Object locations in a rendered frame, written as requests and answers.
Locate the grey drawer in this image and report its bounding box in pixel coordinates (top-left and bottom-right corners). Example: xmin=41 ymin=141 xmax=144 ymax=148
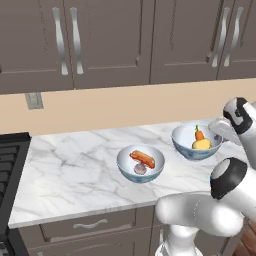
xmin=25 ymin=225 xmax=154 ymax=256
xmin=18 ymin=205 xmax=158 ymax=249

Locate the white bowl with vegetables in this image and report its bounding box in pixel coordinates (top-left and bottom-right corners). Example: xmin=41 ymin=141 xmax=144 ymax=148
xmin=171 ymin=123 xmax=224 ymax=162

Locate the white bowl with hot dog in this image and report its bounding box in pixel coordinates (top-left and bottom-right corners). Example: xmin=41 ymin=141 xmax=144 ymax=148
xmin=116 ymin=144 xmax=166 ymax=185

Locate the grey wall socket plate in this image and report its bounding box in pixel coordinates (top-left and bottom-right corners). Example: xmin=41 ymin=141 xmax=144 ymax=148
xmin=24 ymin=92 xmax=45 ymax=111

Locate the hot dog in bun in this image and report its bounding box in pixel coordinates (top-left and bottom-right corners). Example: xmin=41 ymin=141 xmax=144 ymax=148
xmin=129 ymin=149 xmax=157 ymax=169

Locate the yellow potato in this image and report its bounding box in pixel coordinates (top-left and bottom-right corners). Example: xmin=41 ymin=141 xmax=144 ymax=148
xmin=191 ymin=138 xmax=213 ymax=150

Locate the silver drawer handle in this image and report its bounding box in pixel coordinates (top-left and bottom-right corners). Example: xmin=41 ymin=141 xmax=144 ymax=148
xmin=72 ymin=218 xmax=109 ymax=230

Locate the black hob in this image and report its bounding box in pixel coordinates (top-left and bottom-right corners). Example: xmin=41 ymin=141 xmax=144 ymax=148
xmin=0 ymin=131 xmax=33 ymax=256

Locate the pale pink garlic bulb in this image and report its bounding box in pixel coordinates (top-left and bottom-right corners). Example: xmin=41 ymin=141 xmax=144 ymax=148
xmin=133 ymin=162 xmax=148 ymax=176

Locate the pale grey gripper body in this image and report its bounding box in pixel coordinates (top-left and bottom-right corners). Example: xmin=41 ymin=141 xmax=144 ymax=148
xmin=207 ymin=118 xmax=242 ymax=147

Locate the grey lower drawer front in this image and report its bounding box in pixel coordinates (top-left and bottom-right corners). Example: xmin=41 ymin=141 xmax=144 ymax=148
xmin=25 ymin=225 xmax=154 ymax=256

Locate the silver cupboard handle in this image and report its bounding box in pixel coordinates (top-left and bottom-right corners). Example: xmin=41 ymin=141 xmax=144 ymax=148
xmin=211 ymin=6 xmax=232 ymax=69
xmin=69 ymin=6 xmax=85 ymax=75
xmin=223 ymin=6 xmax=245 ymax=68
xmin=52 ymin=7 xmax=69 ymax=76

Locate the orange carrot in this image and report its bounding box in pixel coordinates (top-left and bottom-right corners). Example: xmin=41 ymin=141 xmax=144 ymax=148
xmin=194 ymin=124 xmax=205 ymax=142

